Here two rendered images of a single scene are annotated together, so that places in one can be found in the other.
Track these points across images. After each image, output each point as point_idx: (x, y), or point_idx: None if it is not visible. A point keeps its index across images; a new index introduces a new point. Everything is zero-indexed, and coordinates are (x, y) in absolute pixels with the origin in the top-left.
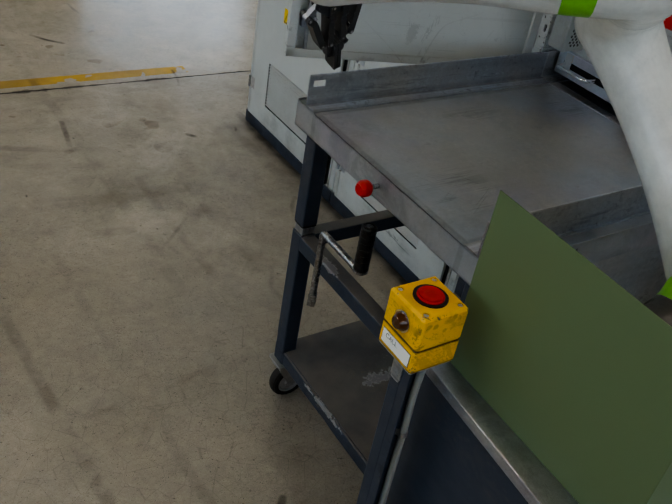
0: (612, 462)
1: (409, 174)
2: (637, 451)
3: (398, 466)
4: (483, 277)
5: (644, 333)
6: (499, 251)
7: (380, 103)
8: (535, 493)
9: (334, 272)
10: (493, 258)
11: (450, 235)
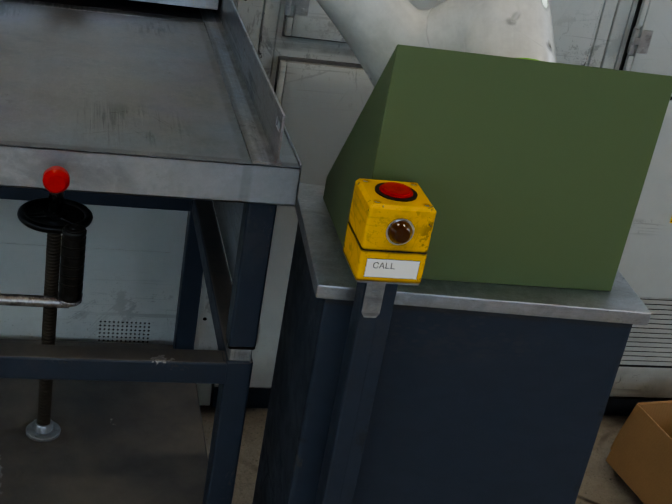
0: (590, 224)
1: (76, 135)
2: (612, 196)
3: (321, 444)
4: (393, 151)
5: (600, 91)
6: (411, 110)
7: None
8: (548, 302)
9: None
10: (403, 122)
11: (224, 163)
